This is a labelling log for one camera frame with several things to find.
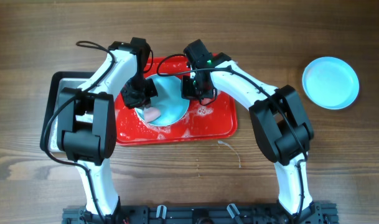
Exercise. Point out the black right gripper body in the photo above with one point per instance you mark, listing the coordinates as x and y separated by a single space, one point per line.
193 88

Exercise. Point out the pale green plate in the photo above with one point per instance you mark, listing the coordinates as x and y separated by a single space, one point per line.
340 100

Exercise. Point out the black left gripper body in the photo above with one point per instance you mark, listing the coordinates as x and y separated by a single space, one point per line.
139 94

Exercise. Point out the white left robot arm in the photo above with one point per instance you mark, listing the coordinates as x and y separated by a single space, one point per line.
86 126

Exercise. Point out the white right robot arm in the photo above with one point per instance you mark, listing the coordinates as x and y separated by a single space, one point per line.
281 127

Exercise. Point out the pink sponge green scourer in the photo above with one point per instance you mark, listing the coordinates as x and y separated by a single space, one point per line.
151 114

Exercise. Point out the light blue plate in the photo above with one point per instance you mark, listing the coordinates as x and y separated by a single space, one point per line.
168 101
325 75

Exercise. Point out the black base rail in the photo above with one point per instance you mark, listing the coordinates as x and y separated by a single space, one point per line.
259 213

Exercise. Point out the red plastic tray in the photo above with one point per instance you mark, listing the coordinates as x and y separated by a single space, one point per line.
217 120

